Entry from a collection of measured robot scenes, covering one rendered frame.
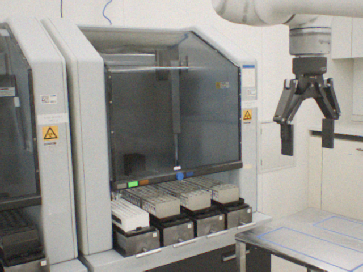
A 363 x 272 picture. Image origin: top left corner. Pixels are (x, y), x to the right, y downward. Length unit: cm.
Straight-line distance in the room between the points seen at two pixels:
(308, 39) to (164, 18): 206
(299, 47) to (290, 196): 297
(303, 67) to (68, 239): 100
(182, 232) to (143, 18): 163
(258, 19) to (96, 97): 80
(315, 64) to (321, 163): 293
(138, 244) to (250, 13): 99
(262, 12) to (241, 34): 249
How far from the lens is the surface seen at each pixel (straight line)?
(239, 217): 179
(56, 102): 143
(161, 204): 164
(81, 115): 146
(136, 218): 156
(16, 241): 147
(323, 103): 100
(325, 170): 381
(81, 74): 146
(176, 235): 162
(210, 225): 170
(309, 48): 93
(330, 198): 384
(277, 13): 81
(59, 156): 145
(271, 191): 365
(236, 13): 82
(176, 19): 296
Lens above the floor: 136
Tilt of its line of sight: 7 degrees down
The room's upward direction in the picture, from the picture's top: 1 degrees counter-clockwise
